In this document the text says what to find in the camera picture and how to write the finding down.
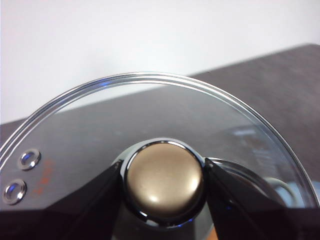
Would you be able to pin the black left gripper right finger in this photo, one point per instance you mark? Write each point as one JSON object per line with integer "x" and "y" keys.
{"x": 245, "y": 212}

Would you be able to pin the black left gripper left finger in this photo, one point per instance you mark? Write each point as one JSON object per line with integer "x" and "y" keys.
{"x": 75, "y": 215}

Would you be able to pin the glass lid with grey knob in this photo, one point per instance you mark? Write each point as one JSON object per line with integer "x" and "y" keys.
{"x": 165, "y": 180}

